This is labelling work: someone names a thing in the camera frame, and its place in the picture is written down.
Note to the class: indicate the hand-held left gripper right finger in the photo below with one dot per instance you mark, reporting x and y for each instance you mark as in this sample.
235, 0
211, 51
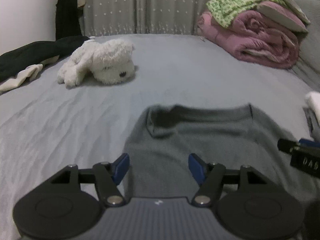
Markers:
196, 168

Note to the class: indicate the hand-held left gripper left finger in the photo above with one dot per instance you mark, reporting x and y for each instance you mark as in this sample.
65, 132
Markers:
121, 167

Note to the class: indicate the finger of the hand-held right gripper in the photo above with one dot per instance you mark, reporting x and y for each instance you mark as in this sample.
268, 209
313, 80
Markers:
287, 145

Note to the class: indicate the grey shirt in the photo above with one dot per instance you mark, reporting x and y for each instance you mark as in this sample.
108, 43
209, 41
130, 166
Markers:
212, 135

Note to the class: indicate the folded white garment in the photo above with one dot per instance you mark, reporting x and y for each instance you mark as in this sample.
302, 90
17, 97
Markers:
315, 102

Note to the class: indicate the grey bed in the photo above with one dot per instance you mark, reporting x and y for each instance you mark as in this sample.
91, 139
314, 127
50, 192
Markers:
175, 80

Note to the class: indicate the white plush dog toy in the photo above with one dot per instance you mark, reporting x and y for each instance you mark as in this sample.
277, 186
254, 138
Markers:
105, 60

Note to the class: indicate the folded pink quilt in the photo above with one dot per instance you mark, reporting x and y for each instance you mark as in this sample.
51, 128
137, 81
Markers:
260, 40

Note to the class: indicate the cream cloth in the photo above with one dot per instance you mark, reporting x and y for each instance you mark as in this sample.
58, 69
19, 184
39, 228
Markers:
22, 76

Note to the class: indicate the green patterned cloth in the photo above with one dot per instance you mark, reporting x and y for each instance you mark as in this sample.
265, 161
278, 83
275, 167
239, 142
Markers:
230, 5

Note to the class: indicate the grey star-print curtain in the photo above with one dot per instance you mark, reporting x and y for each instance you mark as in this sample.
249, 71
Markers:
150, 7

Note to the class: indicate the black hanging garment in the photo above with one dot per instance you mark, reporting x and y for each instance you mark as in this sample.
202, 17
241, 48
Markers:
66, 12

